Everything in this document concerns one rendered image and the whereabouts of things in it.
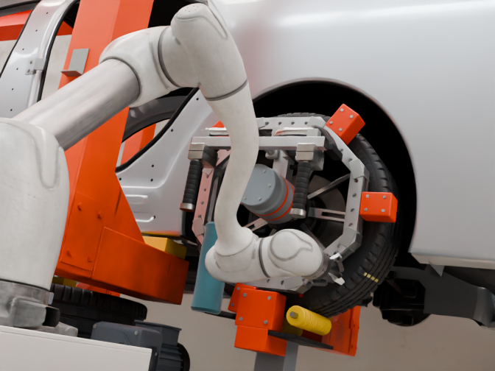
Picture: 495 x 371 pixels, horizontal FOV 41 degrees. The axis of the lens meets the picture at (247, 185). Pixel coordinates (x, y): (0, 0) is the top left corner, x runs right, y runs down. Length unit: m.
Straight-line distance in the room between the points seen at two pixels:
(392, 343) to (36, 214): 4.84
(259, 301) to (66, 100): 0.95
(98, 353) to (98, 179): 1.20
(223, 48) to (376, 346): 4.45
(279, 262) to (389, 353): 4.04
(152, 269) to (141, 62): 1.02
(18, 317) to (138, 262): 1.35
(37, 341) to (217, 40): 0.78
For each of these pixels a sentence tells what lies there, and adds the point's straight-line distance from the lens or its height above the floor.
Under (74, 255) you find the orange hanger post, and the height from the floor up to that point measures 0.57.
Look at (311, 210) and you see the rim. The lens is 2.08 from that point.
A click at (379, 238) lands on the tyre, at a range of 1.98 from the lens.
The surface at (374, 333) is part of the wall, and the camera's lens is 5.60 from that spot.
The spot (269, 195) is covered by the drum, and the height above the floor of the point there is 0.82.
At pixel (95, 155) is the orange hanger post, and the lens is 1.98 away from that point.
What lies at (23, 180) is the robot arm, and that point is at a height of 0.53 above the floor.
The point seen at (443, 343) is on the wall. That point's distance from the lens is 5.50.
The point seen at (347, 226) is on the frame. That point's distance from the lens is 1.91.
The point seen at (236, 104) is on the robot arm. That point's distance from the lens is 1.39.
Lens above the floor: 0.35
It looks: 15 degrees up
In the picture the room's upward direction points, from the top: 10 degrees clockwise
